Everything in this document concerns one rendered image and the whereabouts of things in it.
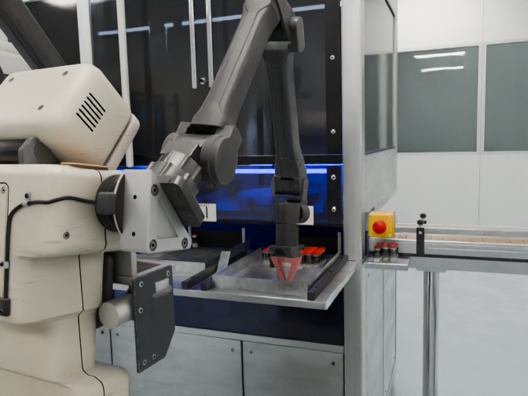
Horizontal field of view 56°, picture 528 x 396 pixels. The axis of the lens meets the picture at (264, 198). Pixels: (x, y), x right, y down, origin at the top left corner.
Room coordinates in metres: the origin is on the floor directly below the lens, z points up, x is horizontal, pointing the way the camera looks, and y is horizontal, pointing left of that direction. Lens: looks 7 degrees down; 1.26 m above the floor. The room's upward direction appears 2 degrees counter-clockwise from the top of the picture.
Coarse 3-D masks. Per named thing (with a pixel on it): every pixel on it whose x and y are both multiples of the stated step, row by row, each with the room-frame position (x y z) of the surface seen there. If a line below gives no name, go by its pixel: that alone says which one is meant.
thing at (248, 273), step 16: (256, 256) 1.55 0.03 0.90; (336, 256) 1.46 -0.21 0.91; (224, 272) 1.33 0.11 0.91; (240, 272) 1.42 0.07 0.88; (256, 272) 1.41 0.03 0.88; (272, 272) 1.41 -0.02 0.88; (288, 272) 1.40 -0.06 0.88; (304, 272) 1.40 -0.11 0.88; (320, 272) 1.28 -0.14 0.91; (224, 288) 1.26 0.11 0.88; (240, 288) 1.24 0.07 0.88; (256, 288) 1.23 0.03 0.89; (272, 288) 1.21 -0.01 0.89; (288, 288) 1.20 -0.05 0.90; (304, 288) 1.18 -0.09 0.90
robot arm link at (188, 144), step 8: (184, 136) 0.81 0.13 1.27; (192, 136) 0.81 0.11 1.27; (200, 136) 0.81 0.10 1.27; (208, 136) 0.80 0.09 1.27; (168, 144) 0.79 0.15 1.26; (176, 144) 0.78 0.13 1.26; (184, 144) 0.78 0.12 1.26; (192, 144) 0.77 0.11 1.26; (200, 144) 0.78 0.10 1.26; (160, 152) 0.77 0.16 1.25; (184, 152) 0.76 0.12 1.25; (192, 152) 0.76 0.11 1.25; (208, 184) 0.81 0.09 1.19
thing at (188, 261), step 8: (248, 240) 1.71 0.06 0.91; (192, 248) 1.75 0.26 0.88; (200, 248) 1.75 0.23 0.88; (208, 248) 1.75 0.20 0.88; (216, 248) 1.74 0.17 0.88; (224, 248) 1.74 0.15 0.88; (232, 248) 1.59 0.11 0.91; (240, 248) 1.65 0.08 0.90; (248, 248) 1.71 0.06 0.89; (136, 256) 1.53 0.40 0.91; (144, 256) 1.57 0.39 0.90; (152, 256) 1.61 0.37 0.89; (160, 256) 1.64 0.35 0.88; (168, 256) 1.64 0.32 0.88; (176, 256) 1.64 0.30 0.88; (184, 256) 1.63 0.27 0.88; (192, 256) 1.63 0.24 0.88; (200, 256) 1.63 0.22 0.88; (208, 256) 1.62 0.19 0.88; (216, 256) 1.48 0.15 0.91; (176, 264) 1.44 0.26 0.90; (184, 264) 1.43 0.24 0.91; (192, 264) 1.42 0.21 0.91; (200, 264) 1.41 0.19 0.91; (208, 264) 1.43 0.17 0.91; (176, 272) 1.44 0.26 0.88; (184, 272) 1.43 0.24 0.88; (192, 272) 1.42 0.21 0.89
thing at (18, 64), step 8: (0, 40) 1.56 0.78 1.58; (0, 48) 1.55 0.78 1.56; (8, 48) 1.58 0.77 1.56; (0, 56) 1.53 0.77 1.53; (8, 56) 1.56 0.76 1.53; (16, 56) 1.60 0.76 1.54; (0, 64) 1.53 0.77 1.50; (8, 64) 1.56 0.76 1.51; (16, 64) 1.60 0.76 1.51; (24, 64) 1.63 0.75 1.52; (8, 72) 1.56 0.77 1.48
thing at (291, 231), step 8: (280, 224) 1.21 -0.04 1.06; (288, 224) 1.20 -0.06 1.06; (296, 224) 1.21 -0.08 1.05; (280, 232) 1.20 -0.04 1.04; (288, 232) 1.20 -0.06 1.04; (296, 232) 1.21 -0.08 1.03; (280, 240) 1.20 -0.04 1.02; (288, 240) 1.19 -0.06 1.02; (296, 240) 1.21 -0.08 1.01; (272, 248) 1.18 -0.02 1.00; (280, 248) 1.17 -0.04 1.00; (288, 248) 1.17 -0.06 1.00; (296, 248) 1.19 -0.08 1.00; (304, 248) 1.25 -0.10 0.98
